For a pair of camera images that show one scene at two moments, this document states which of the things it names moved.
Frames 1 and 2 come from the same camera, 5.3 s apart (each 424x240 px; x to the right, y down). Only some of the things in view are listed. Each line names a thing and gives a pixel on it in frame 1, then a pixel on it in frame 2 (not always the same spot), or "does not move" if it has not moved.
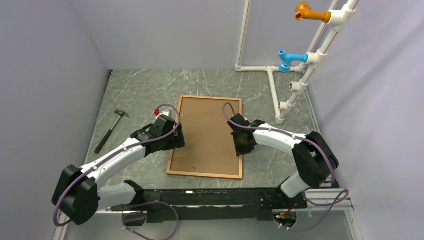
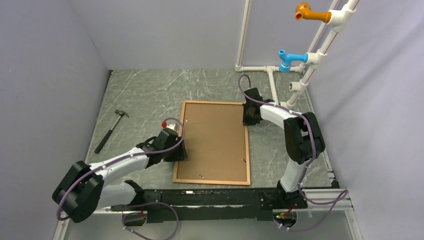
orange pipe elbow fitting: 303,11 does not move
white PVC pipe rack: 342,18 does not move
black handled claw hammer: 120,113 does not move
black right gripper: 240,150 -> 246,121
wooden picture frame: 216,175 -> 248,183
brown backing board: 210,147 does not move
